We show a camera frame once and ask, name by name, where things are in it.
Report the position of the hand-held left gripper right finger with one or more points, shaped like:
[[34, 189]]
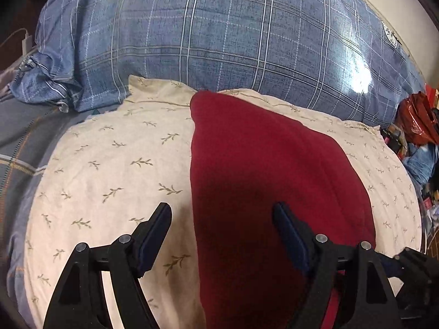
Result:
[[291, 236]]

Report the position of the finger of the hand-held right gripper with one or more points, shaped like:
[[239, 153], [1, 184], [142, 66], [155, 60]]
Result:
[[413, 270]]

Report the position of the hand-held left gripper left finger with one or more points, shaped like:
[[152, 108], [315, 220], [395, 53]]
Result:
[[156, 236]]

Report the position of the dark red garment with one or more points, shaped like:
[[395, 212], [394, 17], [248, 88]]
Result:
[[257, 161]]

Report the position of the cream leaf-print pillow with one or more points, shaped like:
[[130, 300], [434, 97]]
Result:
[[103, 164]]

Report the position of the blue denim cloth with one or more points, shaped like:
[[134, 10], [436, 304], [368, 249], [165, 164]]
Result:
[[420, 162]]

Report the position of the dark small box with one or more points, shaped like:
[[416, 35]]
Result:
[[394, 138]]

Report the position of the red plastic bag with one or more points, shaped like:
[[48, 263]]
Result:
[[416, 116]]

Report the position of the grey-blue plaid bed sheet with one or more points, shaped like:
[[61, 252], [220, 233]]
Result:
[[20, 133]]

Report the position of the blue plaid pillow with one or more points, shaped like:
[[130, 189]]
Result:
[[240, 41]]

